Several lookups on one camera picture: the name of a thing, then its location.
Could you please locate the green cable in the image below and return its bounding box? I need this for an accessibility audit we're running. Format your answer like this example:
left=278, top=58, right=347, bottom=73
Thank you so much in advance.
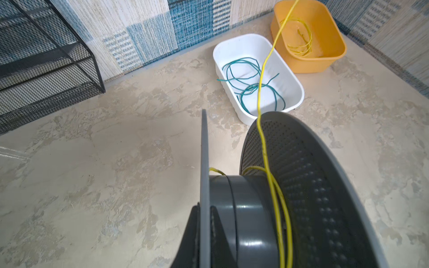
left=216, top=56, right=286, bottom=115

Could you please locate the black wire shelf rack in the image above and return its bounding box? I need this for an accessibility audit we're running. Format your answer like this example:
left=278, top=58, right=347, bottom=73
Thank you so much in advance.
left=1, top=1, right=106, bottom=134

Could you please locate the white plastic bin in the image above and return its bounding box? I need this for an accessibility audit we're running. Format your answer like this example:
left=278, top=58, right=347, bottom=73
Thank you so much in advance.
left=213, top=33, right=305, bottom=126

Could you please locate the dark grey foam spool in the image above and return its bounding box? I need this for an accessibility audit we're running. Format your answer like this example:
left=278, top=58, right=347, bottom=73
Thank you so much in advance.
left=209, top=112, right=388, bottom=268

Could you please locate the yellow plastic bin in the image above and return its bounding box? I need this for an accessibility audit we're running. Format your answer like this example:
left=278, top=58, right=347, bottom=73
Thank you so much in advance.
left=270, top=1, right=347, bottom=74

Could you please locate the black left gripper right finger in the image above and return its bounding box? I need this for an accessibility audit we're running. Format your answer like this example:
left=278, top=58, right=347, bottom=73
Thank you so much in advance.
left=210, top=206, right=237, bottom=268

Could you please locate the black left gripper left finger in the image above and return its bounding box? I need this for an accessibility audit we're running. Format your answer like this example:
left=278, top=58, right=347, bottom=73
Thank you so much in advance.
left=171, top=204, right=200, bottom=268

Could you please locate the yellow cable coil in bin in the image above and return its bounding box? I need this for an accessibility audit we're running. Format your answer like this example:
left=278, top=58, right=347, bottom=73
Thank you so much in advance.
left=280, top=17, right=313, bottom=57

